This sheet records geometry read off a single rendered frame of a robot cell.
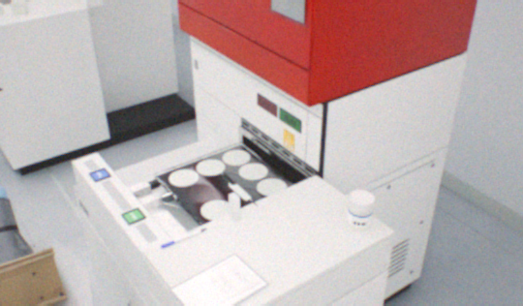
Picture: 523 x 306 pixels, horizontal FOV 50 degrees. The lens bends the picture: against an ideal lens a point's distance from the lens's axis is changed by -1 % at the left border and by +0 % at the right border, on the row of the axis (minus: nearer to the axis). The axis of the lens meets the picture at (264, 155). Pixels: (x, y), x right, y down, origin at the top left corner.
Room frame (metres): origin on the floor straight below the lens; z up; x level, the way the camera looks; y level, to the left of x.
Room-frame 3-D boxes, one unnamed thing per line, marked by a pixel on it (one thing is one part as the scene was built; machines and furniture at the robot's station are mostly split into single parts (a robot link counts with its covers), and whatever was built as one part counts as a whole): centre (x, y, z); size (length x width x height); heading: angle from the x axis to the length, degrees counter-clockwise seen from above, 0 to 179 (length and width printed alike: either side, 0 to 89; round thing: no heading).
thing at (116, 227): (1.38, 0.46, 0.89); 0.55 x 0.09 x 0.14; 36
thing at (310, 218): (1.16, -0.02, 0.89); 0.62 x 0.35 x 0.14; 126
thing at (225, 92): (1.82, 0.06, 1.02); 0.82 x 0.03 x 0.40; 36
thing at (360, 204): (1.24, -0.27, 1.01); 0.07 x 0.07 x 0.10
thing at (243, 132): (1.67, -0.04, 0.89); 0.44 x 0.02 x 0.10; 36
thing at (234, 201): (1.27, 0.07, 1.03); 0.06 x 0.04 x 0.13; 126
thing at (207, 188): (1.53, 0.13, 0.90); 0.34 x 0.34 x 0.01; 36
